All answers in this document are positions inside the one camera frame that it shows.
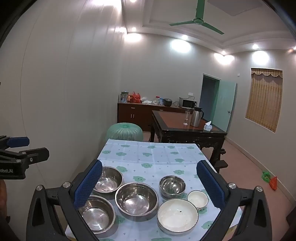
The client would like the green round stool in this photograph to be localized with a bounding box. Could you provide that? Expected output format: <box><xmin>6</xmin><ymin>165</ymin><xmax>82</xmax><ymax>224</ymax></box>
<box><xmin>106</xmin><ymin>123</ymin><xmax>144</xmax><ymax>142</ymax></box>

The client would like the small steel bowl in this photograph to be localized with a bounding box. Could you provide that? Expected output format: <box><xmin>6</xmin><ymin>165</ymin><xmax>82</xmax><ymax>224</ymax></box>
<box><xmin>159</xmin><ymin>175</ymin><xmax>186</xmax><ymax>199</ymax></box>

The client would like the small white bowl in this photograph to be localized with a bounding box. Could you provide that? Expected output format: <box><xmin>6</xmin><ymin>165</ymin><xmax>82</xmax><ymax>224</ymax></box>
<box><xmin>187</xmin><ymin>190</ymin><xmax>209</xmax><ymax>210</ymax></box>

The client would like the red plastic bag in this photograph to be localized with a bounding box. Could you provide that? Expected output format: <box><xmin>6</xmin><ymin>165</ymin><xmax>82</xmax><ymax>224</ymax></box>
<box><xmin>128</xmin><ymin>92</ymin><xmax>141</xmax><ymax>103</ymax></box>

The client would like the green ceiling fan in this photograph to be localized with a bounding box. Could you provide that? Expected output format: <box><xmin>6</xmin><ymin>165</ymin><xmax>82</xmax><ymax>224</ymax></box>
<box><xmin>169</xmin><ymin>0</ymin><xmax>225</xmax><ymax>35</ymax></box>

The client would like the bamboo window blind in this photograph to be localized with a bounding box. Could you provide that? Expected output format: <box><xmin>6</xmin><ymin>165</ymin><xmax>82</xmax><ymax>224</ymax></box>
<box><xmin>245</xmin><ymin>68</ymin><xmax>283</xmax><ymax>133</ymax></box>

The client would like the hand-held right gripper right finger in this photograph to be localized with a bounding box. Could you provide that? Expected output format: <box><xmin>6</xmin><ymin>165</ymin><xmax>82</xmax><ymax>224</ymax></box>
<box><xmin>196</xmin><ymin>159</ymin><xmax>273</xmax><ymax>241</ymax></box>

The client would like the steel thermos kettle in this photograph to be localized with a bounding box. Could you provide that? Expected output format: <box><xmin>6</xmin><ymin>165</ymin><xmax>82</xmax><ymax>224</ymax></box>
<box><xmin>190</xmin><ymin>107</ymin><xmax>205</xmax><ymax>127</ymax></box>

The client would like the large steel bowl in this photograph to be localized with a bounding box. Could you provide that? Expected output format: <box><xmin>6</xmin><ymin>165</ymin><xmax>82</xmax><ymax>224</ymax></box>
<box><xmin>77</xmin><ymin>195</ymin><xmax>116</xmax><ymax>234</ymax></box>
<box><xmin>92</xmin><ymin>166</ymin><xmax>124</xmax><ymax>193</ymax></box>
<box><xmin>115</xmin><ymin>183</ymin><xmax>159</xmax><ymax>216</ymax></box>

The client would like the dark wooden table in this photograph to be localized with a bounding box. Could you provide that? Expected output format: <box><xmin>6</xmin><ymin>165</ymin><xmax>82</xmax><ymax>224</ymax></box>
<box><xmin>150</xmin><ymin>110</ymin><xmax>228</xmax><ymax>174</ymax></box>

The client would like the pale green door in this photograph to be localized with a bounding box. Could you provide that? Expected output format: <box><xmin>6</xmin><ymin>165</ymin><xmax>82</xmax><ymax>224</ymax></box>
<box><xmin>213</xmin><ymin>80</ymin><xmax>237</xmax><ymax>133</ymax></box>

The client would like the dark wooden furniture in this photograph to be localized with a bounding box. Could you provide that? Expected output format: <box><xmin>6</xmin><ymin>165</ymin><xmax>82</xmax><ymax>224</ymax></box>
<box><xmin>286</xmin><ymin>207</ymin><xmax>296</xmax><ymax>224</ymax></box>

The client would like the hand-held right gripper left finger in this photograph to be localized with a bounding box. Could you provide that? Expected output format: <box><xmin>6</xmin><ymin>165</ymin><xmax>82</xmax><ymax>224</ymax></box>
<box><xmin>26</xmin><ymin>159</ymin><xmax>103</xmax><ymax>241</ymax></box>

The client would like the brown wooden sideboard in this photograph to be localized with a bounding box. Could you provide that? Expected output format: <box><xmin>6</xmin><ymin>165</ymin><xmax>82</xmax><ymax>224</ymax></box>
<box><xmin>117</xmin><ymin>102</ymin><xmax>188</xmax><ymax>132</ymax></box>

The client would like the green cloud print tablecloth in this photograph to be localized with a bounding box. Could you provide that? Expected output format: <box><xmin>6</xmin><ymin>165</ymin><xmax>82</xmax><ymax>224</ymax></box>
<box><xmin>65</xmin><ymin>138</ymin><xmax>242</xmax><ymax>241</ymax></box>

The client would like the silver microwave oven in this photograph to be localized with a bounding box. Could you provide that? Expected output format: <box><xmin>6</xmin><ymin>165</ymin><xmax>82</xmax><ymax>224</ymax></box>
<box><xmin>179</xmin><ymin>97</ymin><xmax>198</xmax><ymax>109</ymax></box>

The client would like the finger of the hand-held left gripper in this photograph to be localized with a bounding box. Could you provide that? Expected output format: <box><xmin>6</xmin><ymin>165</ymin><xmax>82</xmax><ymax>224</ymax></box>
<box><xmin>0</xmin><ymin>147</ymin><xmax>50</xmax><ymax>166</ymax></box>
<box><xmin>0</xmin><ymin>136</ymin><xmax>30</xmax><ymax>150</ymax></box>

